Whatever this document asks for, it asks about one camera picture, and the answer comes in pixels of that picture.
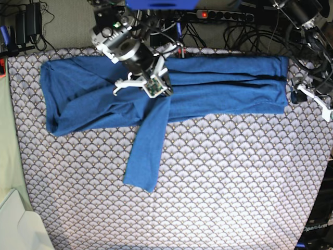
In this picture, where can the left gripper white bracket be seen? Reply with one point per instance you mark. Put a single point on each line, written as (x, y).
(300, 93)

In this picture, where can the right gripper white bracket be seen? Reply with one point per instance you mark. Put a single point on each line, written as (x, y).
(147, 70)

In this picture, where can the blue long-sleeve T-shirt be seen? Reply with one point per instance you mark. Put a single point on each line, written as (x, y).
(80, 94)

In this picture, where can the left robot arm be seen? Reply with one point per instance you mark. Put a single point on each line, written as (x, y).
(306, 16)

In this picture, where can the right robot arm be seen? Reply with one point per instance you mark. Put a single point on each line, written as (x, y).
(120, 36)

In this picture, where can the red black table clamp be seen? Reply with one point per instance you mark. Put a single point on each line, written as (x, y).
(181, 52)

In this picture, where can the blue box top edge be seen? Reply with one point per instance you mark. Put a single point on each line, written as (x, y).
(162, 4)

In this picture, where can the fan-patterned tablecloth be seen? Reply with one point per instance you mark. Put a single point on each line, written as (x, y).
(225, 181)

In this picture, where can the black OpenArm base box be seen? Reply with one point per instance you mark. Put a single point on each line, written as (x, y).
(317, 233)

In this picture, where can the black power supply left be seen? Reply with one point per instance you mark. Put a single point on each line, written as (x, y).
(29, 24)

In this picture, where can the white plastic bin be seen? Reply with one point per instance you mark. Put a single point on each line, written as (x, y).
(20, 228)

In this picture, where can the white power strip red switch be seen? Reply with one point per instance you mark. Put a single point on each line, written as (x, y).
(224, 15)

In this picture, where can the blue handled clamp left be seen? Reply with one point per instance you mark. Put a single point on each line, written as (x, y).
(10, 42)

